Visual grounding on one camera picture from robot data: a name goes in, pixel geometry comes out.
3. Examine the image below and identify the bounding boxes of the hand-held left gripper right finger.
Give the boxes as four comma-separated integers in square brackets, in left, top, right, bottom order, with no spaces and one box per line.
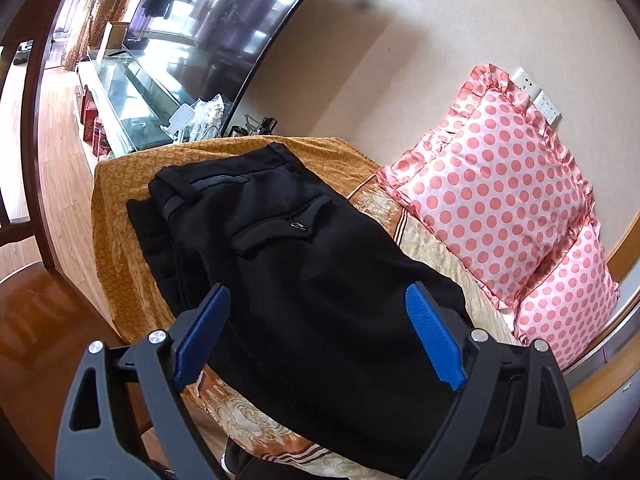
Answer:
[405,281,585,480]

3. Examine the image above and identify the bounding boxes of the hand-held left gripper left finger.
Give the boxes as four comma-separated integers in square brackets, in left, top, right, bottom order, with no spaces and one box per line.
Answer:
[54,283,232,480]

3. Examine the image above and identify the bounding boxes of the black pants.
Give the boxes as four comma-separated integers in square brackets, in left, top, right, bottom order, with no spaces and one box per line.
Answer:
[126,142,475,479]

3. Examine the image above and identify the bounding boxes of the beige floral bed sheet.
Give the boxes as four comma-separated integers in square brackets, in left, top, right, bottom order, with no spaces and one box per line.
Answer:
[181,176,523,480]

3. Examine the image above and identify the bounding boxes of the pink polka dot pillow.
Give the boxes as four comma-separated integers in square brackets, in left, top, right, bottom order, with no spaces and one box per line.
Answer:
[511,217,621,372]
[376,63,596,309]

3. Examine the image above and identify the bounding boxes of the clear plastic bag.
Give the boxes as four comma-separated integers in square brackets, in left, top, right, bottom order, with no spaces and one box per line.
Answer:
[182,94,231,142]

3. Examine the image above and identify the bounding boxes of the red box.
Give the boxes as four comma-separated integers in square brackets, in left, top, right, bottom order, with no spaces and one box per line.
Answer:
[80,100,103,142]

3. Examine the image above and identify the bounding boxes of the glass tv cabinet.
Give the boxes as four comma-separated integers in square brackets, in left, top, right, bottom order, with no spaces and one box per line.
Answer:
[76,50,193,161]

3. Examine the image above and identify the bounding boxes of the dark wooden chair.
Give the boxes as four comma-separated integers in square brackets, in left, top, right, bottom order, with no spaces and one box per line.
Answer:
[0,0,83,275]

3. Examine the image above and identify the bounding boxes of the large flat television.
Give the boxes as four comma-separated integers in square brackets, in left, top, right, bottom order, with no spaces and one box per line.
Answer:
[121,0,341,133]

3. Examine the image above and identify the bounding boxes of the white wall switch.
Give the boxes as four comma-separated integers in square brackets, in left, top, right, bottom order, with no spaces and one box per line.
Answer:
[533,91,562,126]

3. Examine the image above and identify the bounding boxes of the white wall socket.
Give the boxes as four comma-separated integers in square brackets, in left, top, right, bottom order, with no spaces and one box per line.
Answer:
[510,67,543,99]

